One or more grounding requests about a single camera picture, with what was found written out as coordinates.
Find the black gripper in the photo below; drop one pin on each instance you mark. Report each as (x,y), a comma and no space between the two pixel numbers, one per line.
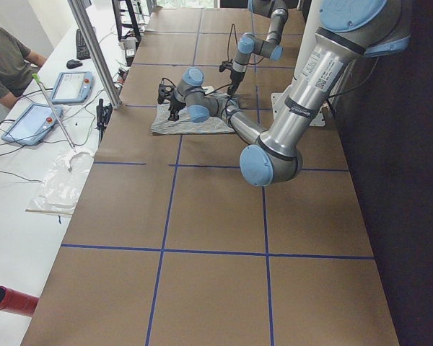
(175,104)
(235,78)

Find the navy white striped polo shirt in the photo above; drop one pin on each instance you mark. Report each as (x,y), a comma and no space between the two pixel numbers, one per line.
(195,124)

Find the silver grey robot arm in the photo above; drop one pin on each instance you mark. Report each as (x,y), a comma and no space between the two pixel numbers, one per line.
(249,44)
(347,30)

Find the black tool on desk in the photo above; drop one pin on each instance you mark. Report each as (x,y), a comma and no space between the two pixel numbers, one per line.
(103,114)

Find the far blue teach pendant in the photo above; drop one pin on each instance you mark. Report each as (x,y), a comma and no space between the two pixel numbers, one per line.
(72,87)

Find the blue teach pendant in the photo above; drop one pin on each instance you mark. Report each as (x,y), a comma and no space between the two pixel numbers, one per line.
(72,87)
(31,127)

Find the black keyboard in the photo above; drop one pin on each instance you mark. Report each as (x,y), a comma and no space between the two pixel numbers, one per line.
(82,50)

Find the black computer mouse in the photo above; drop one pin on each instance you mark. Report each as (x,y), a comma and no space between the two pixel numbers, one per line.
(71,64)

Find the clear plastic bag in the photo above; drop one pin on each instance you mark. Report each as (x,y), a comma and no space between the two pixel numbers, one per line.
(62,184)

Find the metal rod with green tip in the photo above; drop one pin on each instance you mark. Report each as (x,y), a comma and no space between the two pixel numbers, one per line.
(52,107)

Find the white side desk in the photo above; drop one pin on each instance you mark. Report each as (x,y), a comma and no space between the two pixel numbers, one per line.
(30,241)

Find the near blue teach pendant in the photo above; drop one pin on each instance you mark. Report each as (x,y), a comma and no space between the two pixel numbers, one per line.
(31,127)

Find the seated person in grey shirt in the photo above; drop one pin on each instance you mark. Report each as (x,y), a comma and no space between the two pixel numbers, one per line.
(17,65)

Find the red cylinder tube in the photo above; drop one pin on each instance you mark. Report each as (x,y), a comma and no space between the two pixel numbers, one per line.
(16,302)

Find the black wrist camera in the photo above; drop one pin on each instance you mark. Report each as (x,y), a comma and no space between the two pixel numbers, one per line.
(225,65)
(165,92)

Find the aluminium extrusion frame post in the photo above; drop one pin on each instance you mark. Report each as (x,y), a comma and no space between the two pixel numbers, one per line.
(82,19)

